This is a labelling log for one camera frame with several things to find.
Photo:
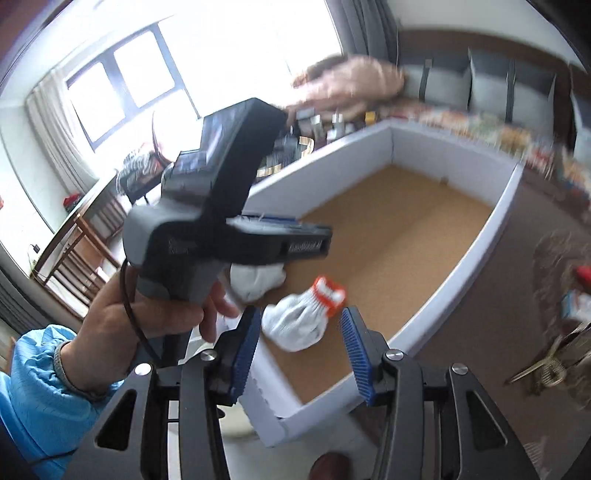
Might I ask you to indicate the grey cushion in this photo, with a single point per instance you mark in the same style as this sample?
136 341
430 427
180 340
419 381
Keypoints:
514 91
580 97
438 78

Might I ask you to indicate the floral sofa cover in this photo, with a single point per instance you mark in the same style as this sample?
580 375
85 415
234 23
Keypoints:
542 154

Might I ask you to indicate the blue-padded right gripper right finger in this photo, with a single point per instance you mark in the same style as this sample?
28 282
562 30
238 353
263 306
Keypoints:
365 350

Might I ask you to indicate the wooden chair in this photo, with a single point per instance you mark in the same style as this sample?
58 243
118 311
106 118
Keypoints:
78 259

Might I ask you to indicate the person left hand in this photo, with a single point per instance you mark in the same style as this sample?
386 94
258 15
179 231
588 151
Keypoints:
104 347

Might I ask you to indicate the red foil packet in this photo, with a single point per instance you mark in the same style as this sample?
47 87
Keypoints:
583 274

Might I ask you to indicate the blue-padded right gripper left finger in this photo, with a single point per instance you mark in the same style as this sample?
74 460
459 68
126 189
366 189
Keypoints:
235 349

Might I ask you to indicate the pink blanket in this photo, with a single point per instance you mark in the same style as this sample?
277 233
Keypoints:
342 81

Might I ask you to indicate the white glove orange cuff front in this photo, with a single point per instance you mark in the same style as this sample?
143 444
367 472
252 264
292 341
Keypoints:
299 321

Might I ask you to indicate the blue white ointment box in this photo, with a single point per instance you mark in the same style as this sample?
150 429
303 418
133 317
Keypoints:
576 305

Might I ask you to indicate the blue sleeved left forearm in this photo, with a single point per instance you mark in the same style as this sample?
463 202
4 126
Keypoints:
46 419

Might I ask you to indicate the grey curtain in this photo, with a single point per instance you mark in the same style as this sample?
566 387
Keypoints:
366 27

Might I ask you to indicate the white cardboard box tray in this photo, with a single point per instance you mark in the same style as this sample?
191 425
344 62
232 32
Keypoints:
415 211

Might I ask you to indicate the grey cushion far left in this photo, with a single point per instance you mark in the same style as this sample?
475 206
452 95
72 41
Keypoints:
438 78

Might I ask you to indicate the finger of the left gripper seen side-on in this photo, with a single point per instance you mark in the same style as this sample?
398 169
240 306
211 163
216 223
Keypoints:
264 240

